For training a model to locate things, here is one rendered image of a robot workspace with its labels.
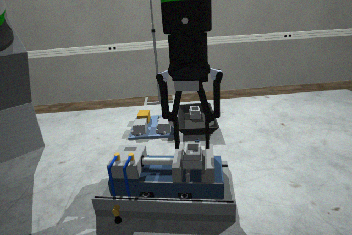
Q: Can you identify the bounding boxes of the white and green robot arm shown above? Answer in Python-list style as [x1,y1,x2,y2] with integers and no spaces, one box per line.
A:
[0,0,212,91]

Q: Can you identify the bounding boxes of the yellow block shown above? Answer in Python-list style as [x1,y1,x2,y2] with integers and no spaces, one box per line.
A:
[137,110,151,123]

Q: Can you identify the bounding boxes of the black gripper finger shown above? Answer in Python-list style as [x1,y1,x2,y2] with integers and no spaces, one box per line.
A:
[156,70,182,149]
[197,68,223,149]

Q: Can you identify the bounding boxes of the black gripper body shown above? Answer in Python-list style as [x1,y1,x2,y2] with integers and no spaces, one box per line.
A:
[168,32,211,78]

